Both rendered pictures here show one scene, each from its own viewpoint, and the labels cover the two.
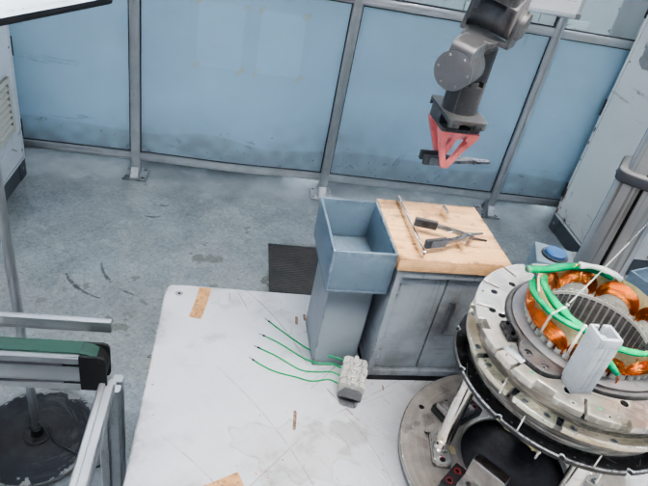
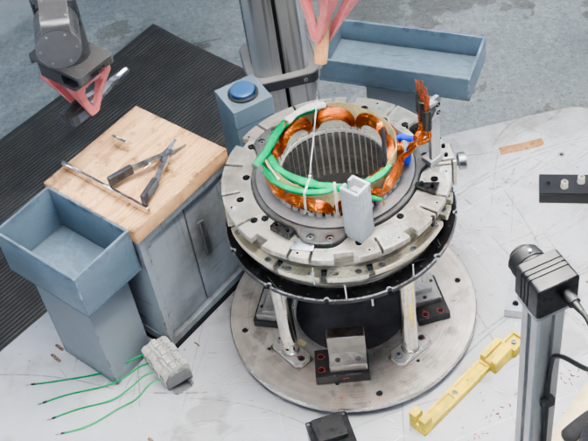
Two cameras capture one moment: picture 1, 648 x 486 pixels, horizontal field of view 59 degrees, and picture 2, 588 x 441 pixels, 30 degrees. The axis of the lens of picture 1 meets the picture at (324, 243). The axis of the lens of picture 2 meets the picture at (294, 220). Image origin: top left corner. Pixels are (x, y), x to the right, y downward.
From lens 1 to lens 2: 0.67 m
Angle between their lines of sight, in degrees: 26
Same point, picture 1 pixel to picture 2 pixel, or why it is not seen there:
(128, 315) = not seen: outside the picture
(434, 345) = (209, 267)
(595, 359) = (361, 210)
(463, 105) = not seen: hidden behind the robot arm
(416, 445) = (271, 367)
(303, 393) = (138, 417)
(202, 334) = not seen: outside the picture
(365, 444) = (231, 405)
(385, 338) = (166, 303)
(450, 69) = (56, 49)
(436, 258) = (161, 203)
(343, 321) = (117, 323)
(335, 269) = (85, 293)
